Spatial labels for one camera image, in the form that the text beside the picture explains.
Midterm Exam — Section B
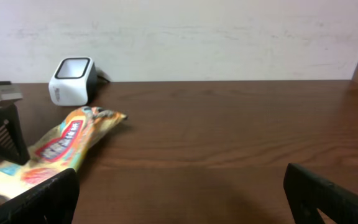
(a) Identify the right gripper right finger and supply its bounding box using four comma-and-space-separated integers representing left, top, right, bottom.
283, 163, 358, 224

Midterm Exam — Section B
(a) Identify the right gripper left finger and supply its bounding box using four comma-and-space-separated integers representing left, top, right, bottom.
0, 168, 80, 224

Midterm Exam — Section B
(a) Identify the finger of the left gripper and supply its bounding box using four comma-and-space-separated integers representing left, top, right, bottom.
0, 104, 30, 165

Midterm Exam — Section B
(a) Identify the yellow snack bag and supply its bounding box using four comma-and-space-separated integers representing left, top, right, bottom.
0, 106, 127, 200

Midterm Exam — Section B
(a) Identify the white barcode scanner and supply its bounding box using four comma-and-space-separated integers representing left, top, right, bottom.
48, 57, 98, 106

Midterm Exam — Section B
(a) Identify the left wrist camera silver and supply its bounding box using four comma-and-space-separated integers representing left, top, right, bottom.
0, 84, 23, 102

